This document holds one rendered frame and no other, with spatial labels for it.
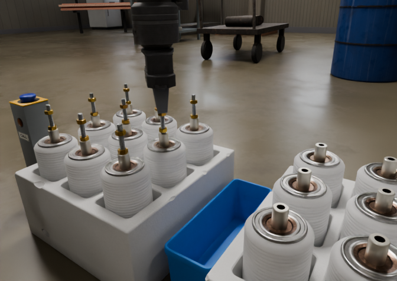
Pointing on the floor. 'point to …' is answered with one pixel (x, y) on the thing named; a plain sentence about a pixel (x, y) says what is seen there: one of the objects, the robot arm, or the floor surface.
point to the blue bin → (212, 230)
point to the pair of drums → (367, 33)
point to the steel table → (202, 7)
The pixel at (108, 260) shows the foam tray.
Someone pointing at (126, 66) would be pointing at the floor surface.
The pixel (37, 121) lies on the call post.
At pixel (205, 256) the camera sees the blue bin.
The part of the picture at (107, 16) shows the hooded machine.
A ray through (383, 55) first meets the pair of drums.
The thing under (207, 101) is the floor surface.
